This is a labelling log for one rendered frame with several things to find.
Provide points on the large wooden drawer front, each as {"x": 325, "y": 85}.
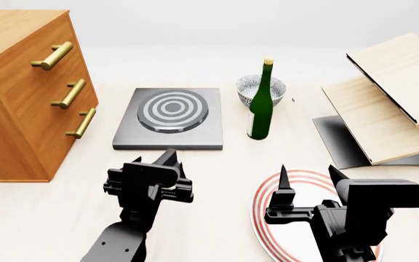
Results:
{"x": 20, "y": 68}

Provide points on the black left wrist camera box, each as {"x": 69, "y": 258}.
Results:
{"x": 151, "y": 174}

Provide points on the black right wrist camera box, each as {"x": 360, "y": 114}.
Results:
{"x": 387, "y": 192}

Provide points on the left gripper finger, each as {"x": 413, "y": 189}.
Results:
{"x": 137, "y": 161}
{"x": 168, "y": 159}

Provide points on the large light wooden rack shelf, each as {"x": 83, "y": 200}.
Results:
{"x": 373, "y": 122}

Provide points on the patterned glass bowl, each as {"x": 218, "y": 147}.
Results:
{"x": 245, "y": 88}

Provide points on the black curved rack base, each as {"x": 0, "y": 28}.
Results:
{"x": 337, "y": 142}

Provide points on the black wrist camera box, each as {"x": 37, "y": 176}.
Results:
{"x": 387, "y": 192}
{"x": 151, "y": 174}

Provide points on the beige bottle cork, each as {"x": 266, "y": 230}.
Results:
{"x": 268, "y": 60}

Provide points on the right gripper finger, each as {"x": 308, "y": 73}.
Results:
{"x": 284, "y": 196}
{"x": 337, "y": 180}

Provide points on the small light wooden rack shelf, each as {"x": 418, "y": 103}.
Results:
{"x": 402, "y": 68}

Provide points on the white plate with red rings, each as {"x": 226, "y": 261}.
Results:
{"x": 297, "y": 240}

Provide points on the round ringed stove burner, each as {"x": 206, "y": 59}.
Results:
{"x": 173, "y": 107}

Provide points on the green glass wine bottle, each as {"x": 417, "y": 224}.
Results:
{"x": 261, "y": 114}

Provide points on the grey square stove base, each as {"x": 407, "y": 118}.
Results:
{"x": 126, "y": 136}

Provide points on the wooden drawer cabinet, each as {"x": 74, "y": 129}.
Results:
{"x": 2, "y": 152}

